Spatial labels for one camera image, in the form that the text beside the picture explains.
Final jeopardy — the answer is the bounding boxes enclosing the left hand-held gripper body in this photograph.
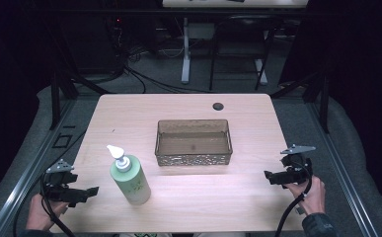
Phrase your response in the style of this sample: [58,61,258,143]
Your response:
[40,159,80,202]

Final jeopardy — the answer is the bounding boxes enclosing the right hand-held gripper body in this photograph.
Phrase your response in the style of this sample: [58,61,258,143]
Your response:
[278,143,317,186]

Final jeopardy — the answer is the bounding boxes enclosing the green pump bottle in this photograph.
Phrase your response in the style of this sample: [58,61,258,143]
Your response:
[106,144,152,206]

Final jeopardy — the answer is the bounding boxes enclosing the clear plastic basket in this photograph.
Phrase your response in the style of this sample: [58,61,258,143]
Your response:
[154,118,234,167]

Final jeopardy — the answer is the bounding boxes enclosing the person's right hand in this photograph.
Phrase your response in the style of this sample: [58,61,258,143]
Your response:
[283,175,327,217]

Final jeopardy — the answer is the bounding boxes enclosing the person's left hand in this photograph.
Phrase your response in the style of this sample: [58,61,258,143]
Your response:
[25,193,70,232]

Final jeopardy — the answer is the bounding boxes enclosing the black metal stand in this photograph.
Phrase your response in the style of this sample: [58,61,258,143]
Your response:
[48,67,80,131]
[269,70,332,134]

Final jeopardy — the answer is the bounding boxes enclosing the person's light clothing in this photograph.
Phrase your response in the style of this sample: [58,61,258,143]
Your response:
[118,232,246,237]

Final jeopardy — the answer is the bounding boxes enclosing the black cabinet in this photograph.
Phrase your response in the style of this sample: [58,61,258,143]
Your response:
[59,14,122,75]

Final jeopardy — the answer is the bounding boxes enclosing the black chair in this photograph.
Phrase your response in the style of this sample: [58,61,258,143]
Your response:
[208,14,280,92]

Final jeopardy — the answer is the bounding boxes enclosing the white desk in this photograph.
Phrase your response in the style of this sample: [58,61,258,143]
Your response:
[161,0,310,9]

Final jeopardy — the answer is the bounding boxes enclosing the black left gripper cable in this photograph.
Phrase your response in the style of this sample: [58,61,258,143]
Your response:
[39,174,78,237]

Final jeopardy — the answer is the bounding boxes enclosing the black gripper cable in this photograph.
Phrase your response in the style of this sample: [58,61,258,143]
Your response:
[39,174,78,237]
[274,158,314,237]

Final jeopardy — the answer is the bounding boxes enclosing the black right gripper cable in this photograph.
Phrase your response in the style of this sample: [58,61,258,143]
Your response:
[274,158,314,237]

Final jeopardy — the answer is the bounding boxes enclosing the grey aluminium rail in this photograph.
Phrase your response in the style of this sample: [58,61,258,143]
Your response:
[0,98,78,237]
[305,102,380,237]

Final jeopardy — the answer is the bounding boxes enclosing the black floor cables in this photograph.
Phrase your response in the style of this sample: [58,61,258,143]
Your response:
[122,63,212,95]

